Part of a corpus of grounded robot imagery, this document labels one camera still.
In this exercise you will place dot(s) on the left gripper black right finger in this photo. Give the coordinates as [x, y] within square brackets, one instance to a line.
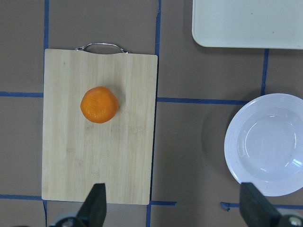
[255, 209]

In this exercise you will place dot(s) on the white ribbed plate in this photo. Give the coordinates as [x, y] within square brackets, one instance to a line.
[263, 144]

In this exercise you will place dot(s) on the bamboo cutting board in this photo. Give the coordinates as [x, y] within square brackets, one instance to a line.
[77, 153]

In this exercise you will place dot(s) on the orange fruit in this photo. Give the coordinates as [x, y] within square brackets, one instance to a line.
[99, 105]

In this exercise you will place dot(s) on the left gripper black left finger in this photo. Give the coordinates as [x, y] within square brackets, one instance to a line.
[94, 209]

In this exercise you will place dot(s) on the cream bear tray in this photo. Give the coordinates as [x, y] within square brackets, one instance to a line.
[272, 24]

